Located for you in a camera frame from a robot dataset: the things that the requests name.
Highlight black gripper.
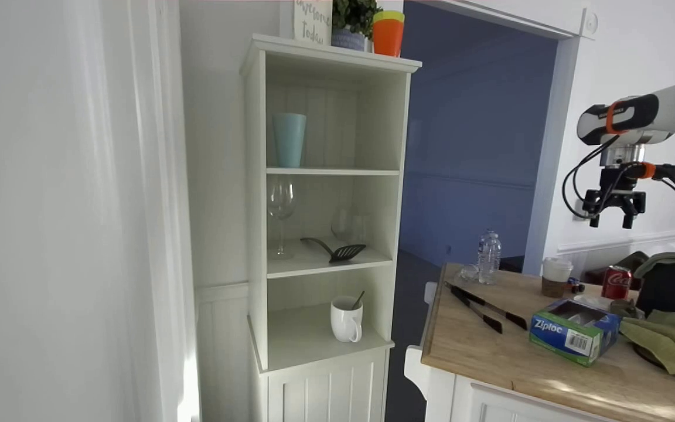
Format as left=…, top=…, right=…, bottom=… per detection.
left=584, top=146, right=648, bottom=230

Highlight red coke can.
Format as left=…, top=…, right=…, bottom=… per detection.
left=602, top=265, right=633, bottom=300

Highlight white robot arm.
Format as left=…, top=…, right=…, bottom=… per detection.
left=563, top=85, right=675, bottom=230

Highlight white lidded paper cup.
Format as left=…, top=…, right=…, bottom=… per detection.
left=541, top=257, right=571, bottom=298

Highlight blue green ziploc box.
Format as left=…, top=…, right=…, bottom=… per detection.
left=530, top=300, right=622, bottom=366

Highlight clear plastic water bottle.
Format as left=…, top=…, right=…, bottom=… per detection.
left=476, top=231, right=501, bottom=283

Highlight black kitchen tongs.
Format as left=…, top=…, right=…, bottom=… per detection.
left=449, top=286, right=528, bottom=333

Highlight white counter cabinet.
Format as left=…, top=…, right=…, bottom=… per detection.
left=404, top=346, right=675, bottom=422

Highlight black spatula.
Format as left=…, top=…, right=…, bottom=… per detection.
left=301, top=236, right=366, bottom=265

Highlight orange and green cups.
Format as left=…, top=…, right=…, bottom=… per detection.
left=372, top=10, right=405, bottom=55

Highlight white mug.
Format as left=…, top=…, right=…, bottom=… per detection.
left=330, top=300, right=364, bottom=342

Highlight white shelf cabinet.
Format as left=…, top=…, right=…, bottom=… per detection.
left=241, top=36, right=419, bottom=422

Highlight potted green plant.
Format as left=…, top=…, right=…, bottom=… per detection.
left=330, top=0, right=379, bottom=52

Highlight clear wine glass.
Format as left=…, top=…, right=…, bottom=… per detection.
left=268, top=179, right=296, bottom=257

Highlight light blue plastic cup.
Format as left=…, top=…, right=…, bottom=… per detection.
left=275, top=112, right=306, bottom=169

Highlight white sign card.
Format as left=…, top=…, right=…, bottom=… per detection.
left=294, top=0, right=332, bottom=45

